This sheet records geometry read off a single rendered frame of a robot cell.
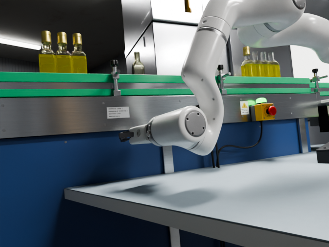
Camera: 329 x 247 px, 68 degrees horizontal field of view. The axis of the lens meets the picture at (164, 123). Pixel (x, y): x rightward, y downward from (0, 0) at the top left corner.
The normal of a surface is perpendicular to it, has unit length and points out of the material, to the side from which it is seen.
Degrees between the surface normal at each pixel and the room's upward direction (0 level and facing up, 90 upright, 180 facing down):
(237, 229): 90
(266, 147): 90
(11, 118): 90
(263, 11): 99
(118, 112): 90
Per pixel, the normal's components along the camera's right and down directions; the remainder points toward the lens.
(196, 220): -0.70, 0.02
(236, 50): 0.37, -0.08
